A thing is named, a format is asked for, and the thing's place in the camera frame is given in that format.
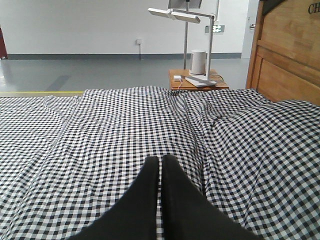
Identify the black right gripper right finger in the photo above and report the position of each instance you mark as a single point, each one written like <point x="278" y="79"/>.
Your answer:
<point x="188" y="215"/>

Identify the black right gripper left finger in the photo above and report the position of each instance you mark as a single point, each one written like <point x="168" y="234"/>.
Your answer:
<point x="133" y="217"/>

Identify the black white checkered bedsheet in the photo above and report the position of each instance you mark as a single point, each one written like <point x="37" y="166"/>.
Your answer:
<point x="64" y="161"/>

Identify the small white charger box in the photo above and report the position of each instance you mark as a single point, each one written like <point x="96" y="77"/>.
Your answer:
<point x="177" y="78"/>

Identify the wooden bedside table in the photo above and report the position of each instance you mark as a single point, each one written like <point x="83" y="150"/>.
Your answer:
<point x="185" y="85"/>

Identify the white cylindrical speaker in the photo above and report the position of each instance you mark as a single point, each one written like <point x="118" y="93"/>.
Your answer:
<point x="198" y="62"/>

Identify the green exit sign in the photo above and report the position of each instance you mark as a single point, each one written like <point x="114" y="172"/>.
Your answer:
<point x="218" y="28"/>

